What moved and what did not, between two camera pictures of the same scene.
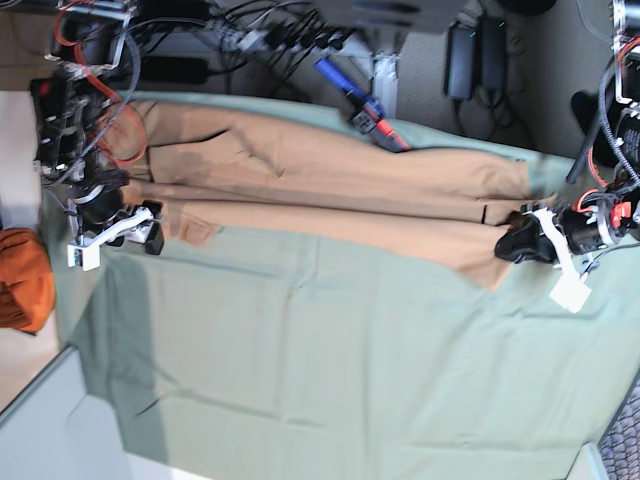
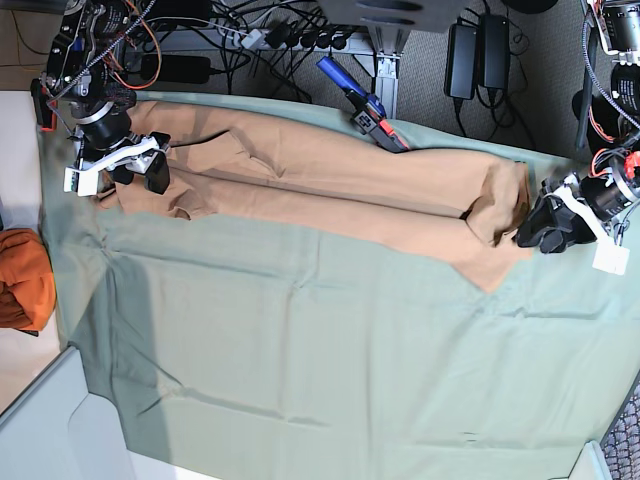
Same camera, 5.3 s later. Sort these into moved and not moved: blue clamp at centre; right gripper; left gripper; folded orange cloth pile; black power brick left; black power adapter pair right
Moved: left gripper; right gripper
Not moved: blue clamp at centre; black power brick left; black power adapter pair right; folded orange cloth pile
